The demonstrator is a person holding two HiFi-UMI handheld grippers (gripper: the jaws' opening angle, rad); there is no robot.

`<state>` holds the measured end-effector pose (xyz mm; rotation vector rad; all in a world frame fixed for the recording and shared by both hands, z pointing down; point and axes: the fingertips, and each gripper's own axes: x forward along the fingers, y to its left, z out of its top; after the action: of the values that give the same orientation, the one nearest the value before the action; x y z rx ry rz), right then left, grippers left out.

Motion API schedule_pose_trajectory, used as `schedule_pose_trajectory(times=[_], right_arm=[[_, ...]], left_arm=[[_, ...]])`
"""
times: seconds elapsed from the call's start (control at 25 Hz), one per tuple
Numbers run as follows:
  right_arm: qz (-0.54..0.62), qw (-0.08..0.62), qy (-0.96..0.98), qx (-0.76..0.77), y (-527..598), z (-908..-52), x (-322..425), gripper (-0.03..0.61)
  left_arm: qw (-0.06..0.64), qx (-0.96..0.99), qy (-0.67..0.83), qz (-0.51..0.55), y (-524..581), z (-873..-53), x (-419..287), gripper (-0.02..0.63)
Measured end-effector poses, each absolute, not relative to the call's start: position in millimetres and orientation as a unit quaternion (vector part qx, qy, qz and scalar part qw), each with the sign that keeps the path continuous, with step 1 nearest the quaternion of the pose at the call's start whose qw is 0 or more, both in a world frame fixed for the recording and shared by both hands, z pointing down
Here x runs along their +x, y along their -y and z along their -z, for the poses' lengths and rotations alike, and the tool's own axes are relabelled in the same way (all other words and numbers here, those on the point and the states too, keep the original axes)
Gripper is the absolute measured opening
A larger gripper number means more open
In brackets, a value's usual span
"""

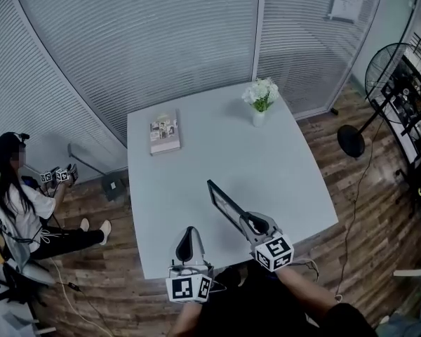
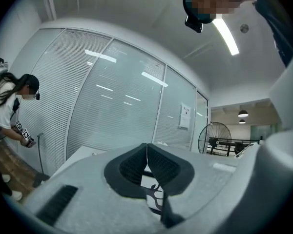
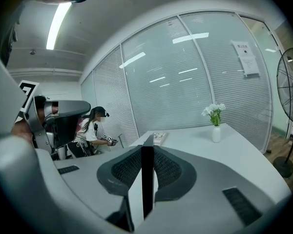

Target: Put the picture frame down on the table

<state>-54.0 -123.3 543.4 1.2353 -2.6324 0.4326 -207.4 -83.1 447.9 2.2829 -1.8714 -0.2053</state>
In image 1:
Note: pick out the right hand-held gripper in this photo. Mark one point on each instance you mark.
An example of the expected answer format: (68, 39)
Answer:
(274, 255)

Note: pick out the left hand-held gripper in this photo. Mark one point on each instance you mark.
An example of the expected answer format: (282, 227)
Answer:
(184, 288)

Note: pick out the black picture frame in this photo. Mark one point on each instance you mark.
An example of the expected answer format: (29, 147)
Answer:
(221, 201)

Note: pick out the person's left forearm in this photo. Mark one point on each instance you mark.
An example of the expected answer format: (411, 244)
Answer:
(189, 319)

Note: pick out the person's right forearm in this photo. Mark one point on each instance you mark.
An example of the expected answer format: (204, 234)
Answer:
(307, 288)

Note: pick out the grey table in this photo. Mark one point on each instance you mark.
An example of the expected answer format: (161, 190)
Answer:
(231, 153)

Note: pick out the person's black clothing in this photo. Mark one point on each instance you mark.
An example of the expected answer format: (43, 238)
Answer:
(266, 311)

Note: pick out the black floor box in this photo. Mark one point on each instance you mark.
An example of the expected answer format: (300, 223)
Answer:
(113, 188)

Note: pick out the white vase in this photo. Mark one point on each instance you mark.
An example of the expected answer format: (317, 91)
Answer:
(258, 119)

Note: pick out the grey hardcover book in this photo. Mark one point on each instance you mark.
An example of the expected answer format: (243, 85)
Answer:
(165, 132)

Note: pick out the white flower bouquet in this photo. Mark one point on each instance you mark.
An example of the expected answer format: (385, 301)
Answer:
(259, 91)

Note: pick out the black standing fan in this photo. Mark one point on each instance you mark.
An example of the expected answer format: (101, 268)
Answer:
(382, 72)

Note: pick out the black metal rack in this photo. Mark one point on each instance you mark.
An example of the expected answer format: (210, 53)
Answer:
(412, 100)

